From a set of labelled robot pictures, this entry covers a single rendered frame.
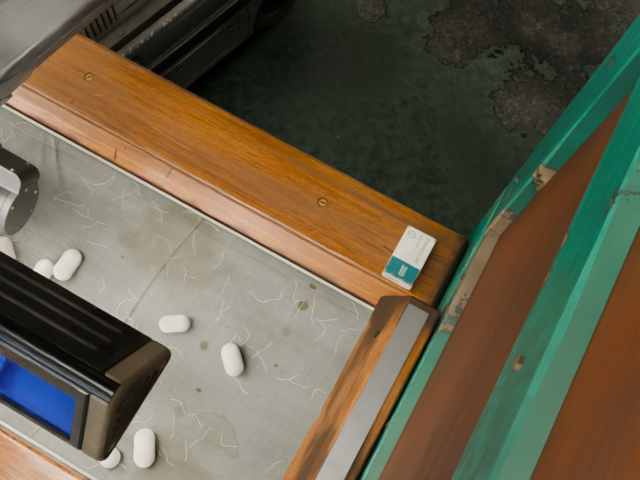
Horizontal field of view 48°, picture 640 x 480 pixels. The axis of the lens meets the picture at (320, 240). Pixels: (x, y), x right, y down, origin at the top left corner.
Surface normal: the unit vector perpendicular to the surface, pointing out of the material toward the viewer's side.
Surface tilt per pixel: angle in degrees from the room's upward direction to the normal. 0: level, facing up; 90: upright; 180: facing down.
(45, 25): 41
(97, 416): 58
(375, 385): 0
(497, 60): 0
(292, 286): 0
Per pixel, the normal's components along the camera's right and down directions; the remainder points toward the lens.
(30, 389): -0.39, 0.53
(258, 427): 0.05, -0.31
